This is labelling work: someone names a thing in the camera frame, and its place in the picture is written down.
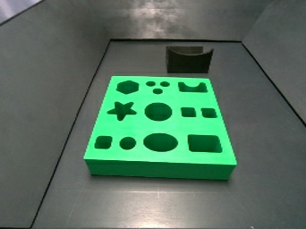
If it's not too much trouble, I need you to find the black curved holder bracket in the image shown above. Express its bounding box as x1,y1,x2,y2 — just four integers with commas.
165,46,213,73

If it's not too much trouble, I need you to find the green foam shape board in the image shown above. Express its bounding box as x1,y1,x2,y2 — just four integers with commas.
84,76,236,180

